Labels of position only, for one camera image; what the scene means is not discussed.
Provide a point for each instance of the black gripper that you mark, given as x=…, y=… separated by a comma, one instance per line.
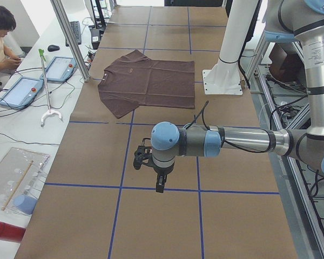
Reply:
x=162, y=171

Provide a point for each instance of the brown t-shirt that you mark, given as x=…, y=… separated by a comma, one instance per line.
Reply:
x=135, y=80

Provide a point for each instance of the wooden stick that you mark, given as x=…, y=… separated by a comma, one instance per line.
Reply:
x=15, y=187

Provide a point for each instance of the light blue cup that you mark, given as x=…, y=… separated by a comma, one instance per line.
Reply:
x=25, y=203

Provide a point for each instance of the clear plastic bag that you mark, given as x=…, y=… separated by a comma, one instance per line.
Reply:
x=13, y=164

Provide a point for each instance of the far blue teach pendant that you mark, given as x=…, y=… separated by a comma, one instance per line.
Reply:
x=60, y=69

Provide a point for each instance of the blue teach pendant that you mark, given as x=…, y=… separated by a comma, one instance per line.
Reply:
x=22, y=93
x=60, y=69

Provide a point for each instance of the near blue teach pendant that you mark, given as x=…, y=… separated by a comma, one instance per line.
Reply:
x=22, y=93

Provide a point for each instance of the red cylinder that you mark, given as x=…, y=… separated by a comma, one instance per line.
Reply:
x=11, y=233

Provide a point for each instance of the black computer mouse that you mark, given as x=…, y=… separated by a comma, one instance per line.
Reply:
x=53, y=48

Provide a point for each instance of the black keyboard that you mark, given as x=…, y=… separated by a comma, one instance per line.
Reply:
x=76, y=30

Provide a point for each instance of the white reacher grabber tool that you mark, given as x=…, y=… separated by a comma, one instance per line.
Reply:
x=50, y=111

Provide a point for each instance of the seated person beige shirt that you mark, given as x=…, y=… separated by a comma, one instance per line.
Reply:
x=9, y=61

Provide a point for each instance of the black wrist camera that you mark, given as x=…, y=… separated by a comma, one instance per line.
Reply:
x=143, y=155

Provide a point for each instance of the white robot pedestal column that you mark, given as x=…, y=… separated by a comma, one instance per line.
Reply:
x=224, y=77

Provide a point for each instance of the aluminium frame post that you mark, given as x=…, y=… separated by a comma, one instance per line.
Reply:
x=69, y=36

